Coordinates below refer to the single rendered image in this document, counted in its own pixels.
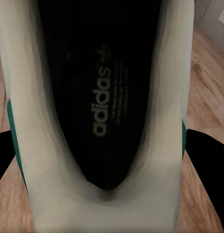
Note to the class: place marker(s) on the gym shoe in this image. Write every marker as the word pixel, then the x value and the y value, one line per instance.
pixel 97 96

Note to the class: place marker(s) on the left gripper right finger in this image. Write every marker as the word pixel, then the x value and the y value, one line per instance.
pixel 207 156

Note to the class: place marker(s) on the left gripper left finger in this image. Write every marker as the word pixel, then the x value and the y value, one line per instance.
pixel 7 151

